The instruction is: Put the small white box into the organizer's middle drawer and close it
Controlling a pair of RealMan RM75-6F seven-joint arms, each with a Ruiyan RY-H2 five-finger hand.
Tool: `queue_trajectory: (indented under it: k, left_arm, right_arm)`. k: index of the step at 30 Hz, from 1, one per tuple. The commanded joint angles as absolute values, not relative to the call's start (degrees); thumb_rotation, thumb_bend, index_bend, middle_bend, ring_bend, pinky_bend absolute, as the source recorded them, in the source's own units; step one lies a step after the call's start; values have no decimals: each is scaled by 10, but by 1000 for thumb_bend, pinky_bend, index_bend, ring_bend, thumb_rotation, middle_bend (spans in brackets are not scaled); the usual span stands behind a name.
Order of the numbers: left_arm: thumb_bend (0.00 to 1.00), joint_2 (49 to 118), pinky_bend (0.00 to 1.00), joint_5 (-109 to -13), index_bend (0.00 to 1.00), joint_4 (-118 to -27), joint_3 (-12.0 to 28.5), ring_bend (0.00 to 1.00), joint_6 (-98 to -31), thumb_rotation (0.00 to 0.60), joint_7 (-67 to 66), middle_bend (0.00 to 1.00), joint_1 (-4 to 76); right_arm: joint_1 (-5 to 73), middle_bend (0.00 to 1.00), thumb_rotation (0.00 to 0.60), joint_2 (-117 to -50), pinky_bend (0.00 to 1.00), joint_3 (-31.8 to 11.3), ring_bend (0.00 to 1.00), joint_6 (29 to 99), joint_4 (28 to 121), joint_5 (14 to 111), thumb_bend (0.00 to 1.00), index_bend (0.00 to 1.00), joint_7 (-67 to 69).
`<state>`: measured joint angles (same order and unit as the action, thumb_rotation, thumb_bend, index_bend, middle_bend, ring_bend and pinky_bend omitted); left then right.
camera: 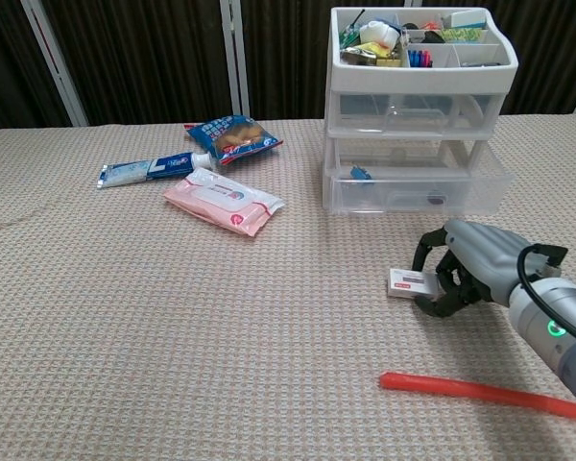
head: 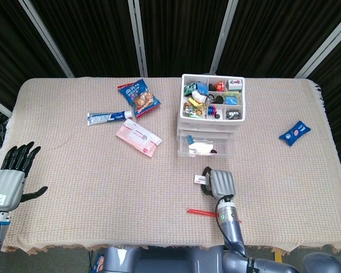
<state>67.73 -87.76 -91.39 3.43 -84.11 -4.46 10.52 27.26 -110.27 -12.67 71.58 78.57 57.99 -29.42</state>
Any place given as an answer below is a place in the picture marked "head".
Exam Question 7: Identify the black key ring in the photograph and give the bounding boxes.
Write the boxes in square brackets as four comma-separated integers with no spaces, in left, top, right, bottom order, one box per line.
[207,93,225,105]

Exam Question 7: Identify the small blue snack packet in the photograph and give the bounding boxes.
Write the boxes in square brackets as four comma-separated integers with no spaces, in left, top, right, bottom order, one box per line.
[278,120,311,147]

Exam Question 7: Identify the clear drawer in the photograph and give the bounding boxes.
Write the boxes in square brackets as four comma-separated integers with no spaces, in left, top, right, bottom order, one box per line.
[178,121,238,133]
[177,129,236,159]

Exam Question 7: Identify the pink wet wipes pack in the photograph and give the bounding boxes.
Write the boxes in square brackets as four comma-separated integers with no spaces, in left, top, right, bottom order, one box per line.
[115,118,163,158]

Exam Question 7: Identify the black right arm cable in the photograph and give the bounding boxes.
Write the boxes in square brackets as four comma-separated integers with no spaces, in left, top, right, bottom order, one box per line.
[215,196,248,258]

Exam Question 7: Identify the beige woven tablecloth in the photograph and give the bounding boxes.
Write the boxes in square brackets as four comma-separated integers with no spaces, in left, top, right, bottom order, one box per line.
[0,77,341,255]

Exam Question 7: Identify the grey robot torso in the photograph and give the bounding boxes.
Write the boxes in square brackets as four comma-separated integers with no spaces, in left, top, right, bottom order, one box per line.
[101,246,225,273]

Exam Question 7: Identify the white paper sheet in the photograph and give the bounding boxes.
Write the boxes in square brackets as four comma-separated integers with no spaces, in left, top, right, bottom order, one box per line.
[188,142,213,155]

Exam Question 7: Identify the white drawer organizer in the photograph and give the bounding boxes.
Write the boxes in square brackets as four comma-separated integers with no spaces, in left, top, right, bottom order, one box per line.
[176,73,246,136]

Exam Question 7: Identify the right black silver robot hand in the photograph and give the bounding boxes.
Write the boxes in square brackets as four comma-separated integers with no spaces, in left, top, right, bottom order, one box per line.
[201,167,236,199]

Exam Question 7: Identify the blue red package on floor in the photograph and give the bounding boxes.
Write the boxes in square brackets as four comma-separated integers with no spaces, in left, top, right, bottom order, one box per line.
[92,253,106,273]

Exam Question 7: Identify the white mahjong tile box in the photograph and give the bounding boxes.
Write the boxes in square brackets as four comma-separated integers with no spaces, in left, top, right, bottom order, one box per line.
[227,78,243,91]

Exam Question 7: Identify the red plastic sealing stick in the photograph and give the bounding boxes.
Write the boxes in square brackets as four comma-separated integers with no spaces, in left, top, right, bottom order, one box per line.
[186,208,242,224]

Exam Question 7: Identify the blue snack bag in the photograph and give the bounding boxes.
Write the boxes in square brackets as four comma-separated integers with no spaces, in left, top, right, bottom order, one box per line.
[117,78,162,119]

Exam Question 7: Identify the blue green packet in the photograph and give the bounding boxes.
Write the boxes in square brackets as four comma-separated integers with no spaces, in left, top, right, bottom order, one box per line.
[224,92,242,105]

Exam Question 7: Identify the colourful toy packets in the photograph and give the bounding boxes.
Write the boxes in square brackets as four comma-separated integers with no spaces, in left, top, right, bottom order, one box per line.
[183,102,205,119]

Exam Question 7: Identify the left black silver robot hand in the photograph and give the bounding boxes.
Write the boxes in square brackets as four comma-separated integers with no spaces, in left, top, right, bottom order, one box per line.
[0,141,49,213]

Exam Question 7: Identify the blue white toothpaste tube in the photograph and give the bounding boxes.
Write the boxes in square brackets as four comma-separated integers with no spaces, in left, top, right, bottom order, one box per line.
[86,110,134,126]

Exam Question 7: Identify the clear drawer under tray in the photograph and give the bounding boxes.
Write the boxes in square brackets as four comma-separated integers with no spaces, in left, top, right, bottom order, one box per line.
[178,121,238,133]

